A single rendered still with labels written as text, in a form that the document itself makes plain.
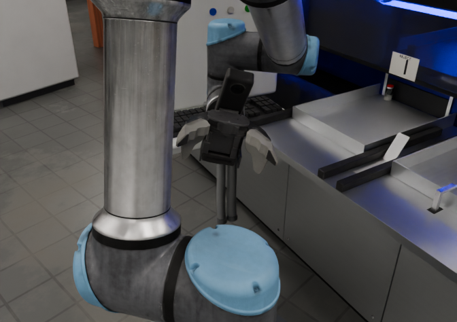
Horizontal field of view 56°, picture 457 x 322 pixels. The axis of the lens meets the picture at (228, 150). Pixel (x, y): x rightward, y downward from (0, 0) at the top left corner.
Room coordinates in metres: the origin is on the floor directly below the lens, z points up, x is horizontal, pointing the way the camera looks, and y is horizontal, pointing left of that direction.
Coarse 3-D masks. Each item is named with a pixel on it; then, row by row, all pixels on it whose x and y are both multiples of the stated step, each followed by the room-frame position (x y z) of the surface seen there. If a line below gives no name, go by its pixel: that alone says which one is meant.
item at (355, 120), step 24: (336, 96) 1.16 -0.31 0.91; (360, 96) 1.21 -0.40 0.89; (312, 120) 1.01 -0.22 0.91; (336, 120) 1.06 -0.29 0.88; (360, 120) 1.06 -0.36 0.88; (384, 120) 1.06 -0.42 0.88; (408, 120) 1.06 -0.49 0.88; (432, 120) 1.06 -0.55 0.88; (360, 144) 0.87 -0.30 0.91; (384, 144) 0.89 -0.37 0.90
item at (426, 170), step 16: (448, 144) 0.88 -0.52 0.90; (400, 160) 0.79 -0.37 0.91; (416, 160) 0.83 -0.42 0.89; (432, 160) 0.84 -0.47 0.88; (448, 160) 0.84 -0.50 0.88; (400, 176) 0.77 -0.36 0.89; (416, 176) 0.74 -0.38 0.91; (432, 176) 0.78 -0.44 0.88; (448, 176) 0.78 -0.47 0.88; (432, 192) 0.70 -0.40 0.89; (448, 192) 0.67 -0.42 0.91; (448, 208) 0.67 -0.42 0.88
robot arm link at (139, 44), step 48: (96, 0) 0.49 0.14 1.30; (144, 0) 0.47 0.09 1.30; (144, 48) 0.47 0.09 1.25; (144, 96) 0.46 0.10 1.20; (144, 144) 0.44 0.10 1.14; (144, 192) 0.43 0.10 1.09; (96, 240) 0.41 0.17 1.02; (144, 240) 0.40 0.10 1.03; (96, 288) 0.39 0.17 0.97; (144, 288) 0.37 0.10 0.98
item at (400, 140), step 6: (396, 138) 0.87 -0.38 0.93; (402, 138) 0.86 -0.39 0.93; (408, 138) 0.85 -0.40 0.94; (396, 144) 0.86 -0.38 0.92; (402, 144) 0.85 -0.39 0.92; (390, 150) 0.86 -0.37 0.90; (396, 150) 0.85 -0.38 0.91; (384, 156) 0.85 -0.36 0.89; (390, 156) 0.85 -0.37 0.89; (396, 156) 0.84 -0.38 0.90; (372, 162) 0.83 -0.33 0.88; (378, 162) 0.83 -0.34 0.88; (360, 168) 0.81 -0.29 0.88; (366, 168) 0.81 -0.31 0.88
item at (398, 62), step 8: (392, 56) 1.13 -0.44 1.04; (400, 56) 1.11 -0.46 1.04; (408, 56) 1.09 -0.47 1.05; (392, 64) 1.13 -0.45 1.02; (400, 64) 1.11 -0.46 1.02; (408, 64) 1.09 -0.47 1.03; (416, 64) 1.07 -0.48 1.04; (392, 72) 1.13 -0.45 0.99; (400, 72) 1.11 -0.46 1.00; (408, 72) 1.09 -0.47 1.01; (416, 72) 1.07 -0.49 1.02
